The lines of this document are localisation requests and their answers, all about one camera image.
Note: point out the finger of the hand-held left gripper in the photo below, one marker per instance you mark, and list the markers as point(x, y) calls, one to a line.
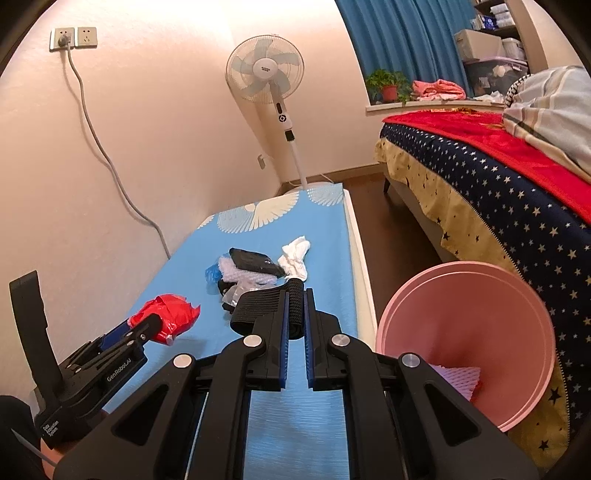
point(138, 336)
point(115, 334)

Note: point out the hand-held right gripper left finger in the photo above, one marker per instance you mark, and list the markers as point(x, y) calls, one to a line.
point(282, 341)

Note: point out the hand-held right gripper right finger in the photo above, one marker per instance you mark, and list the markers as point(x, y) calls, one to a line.
point(310, 341)

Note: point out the black elastic band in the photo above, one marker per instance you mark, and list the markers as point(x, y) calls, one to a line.
point(258, 309)

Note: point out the red plastic bag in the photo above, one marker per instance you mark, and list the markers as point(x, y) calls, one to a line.
point(178, 314)

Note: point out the white foam net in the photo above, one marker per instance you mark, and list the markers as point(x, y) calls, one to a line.
point(249, 278)

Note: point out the purple foam net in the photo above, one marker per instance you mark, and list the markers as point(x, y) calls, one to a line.
point(455, 381)

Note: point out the pink plastic bin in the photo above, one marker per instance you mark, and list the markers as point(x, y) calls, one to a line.
point(461, 314)

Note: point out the clear plastic wrapper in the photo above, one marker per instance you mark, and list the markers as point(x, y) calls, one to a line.
point(231, 297)

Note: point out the white low table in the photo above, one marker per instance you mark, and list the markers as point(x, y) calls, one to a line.
point(364, 300)

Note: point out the blue printed table mat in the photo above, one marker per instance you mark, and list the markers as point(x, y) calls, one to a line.
point(318, 258)

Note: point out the white sock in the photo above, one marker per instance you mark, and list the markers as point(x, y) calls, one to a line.
point(295, 258)

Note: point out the black sock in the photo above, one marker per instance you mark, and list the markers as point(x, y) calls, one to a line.
point(251, 261)

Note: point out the blue plastic shoe cover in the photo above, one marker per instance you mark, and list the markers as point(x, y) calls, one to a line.
point(211, 274)

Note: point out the white window sill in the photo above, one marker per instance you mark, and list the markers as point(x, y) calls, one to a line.
point(383, 110)

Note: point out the potted green plant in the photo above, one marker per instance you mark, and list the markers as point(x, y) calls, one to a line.
point(390, 92)

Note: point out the red blanket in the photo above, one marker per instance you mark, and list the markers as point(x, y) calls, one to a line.
point(485, 138)

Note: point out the pink folded clothes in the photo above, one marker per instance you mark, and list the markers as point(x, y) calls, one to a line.
point(438, 90)

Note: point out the blue curtain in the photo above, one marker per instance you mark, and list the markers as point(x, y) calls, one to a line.
point(406, 41)

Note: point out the clear plastic storage bin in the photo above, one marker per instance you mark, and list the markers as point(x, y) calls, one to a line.
point(489, 78)

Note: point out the striped grey quilt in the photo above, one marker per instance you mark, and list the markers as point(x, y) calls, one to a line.
point(554, 106)

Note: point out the white storage box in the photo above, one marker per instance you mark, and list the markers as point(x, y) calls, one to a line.
point(478, 45)

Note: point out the wooden shelf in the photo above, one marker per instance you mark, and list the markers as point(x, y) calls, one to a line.
point(508, 30)

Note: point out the small low wall outlet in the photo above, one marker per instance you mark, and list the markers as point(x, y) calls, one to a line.
point(261, 161)

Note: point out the white pedestal fan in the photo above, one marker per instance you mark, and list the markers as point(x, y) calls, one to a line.
point(265, 69)

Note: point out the white wall socket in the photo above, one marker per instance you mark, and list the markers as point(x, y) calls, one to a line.
point(87, 36)
point(55, 33)

